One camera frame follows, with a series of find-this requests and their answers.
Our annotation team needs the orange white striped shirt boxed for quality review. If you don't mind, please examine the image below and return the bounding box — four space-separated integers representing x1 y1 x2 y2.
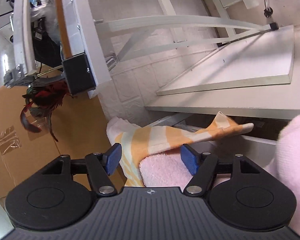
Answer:
107 112 254 190

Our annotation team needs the right cardboard box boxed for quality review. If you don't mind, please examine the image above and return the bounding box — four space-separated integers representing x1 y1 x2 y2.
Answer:
0 87 110 198

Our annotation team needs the red black feather decoration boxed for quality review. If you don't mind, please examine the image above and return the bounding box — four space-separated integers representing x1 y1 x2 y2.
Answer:
20 80 70 142

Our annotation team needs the pink fleece towel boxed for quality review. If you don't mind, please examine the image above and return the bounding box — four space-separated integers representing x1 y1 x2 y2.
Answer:
139 112 300 238

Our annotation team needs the small black box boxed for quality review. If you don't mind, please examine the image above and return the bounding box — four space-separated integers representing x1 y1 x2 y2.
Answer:
62 53 96 95

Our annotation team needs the white side table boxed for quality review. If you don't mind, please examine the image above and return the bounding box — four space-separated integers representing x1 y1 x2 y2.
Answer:
12 0 300 120

